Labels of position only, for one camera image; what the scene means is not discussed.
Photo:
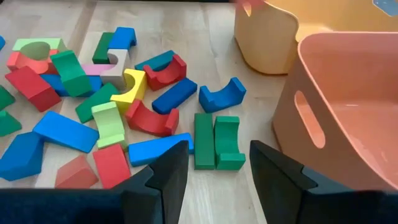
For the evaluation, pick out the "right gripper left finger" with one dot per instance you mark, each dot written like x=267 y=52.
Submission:
x=168 y=174

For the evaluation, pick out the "green rectangular block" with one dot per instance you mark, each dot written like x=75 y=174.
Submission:
x=93 y=104
x=102 y=46
x=204 y=140

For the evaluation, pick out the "dark blue rectangular block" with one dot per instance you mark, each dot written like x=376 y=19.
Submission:
x=174 y=96

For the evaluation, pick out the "orange arch block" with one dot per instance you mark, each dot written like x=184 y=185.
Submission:
x=31 y=66

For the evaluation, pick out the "blue arch block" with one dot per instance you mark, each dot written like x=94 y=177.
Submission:
x=122 y=37
x=222 y=98

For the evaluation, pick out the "yellow plastic bin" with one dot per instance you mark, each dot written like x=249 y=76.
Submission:
x=267 y=37

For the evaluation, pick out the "teal plastic bin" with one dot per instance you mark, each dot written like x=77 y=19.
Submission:
x=387 y=6

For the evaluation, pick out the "yellow arch block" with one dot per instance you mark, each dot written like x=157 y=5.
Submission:
x=140 y=84

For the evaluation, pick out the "orange plastic bin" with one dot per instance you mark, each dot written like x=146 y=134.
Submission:
x=342 y=93

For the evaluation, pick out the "light green arch block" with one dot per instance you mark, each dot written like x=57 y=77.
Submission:
x=57 y=43
x=109 y=124

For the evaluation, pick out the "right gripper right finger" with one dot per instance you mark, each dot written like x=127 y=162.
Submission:
x=273 y=180

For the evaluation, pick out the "pink rectangular block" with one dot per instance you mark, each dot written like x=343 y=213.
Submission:
x=96 y=69

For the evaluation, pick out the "white arch block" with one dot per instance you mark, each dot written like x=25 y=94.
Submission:
x=116 y=77

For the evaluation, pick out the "teal rectangular block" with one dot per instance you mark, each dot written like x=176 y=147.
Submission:
x=155 y=60

